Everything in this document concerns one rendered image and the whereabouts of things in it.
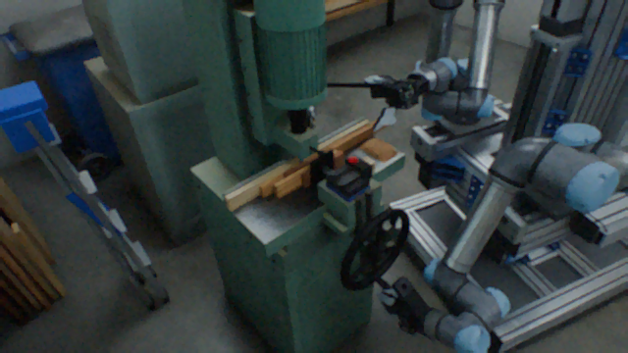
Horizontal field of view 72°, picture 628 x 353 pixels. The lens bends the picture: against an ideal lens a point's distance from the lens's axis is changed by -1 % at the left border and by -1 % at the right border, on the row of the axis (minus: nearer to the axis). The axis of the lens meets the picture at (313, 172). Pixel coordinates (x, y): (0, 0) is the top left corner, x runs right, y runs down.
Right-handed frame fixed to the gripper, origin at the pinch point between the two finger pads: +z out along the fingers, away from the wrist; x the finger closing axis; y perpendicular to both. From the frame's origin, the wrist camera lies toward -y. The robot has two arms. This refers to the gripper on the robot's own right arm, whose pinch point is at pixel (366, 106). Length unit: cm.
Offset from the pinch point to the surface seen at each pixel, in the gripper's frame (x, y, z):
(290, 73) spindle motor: -15.4, -5.3, 18.4
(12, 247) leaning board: 41, -129, 101
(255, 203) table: 22.0, -22.2, 31.5
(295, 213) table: 25.5, -11.0, 25.1
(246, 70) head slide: -15.9, -25.8, 19.6
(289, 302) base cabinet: 59, -18, 33
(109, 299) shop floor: 85, -124, 78
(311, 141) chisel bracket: 8.4, -13.9, 11.6
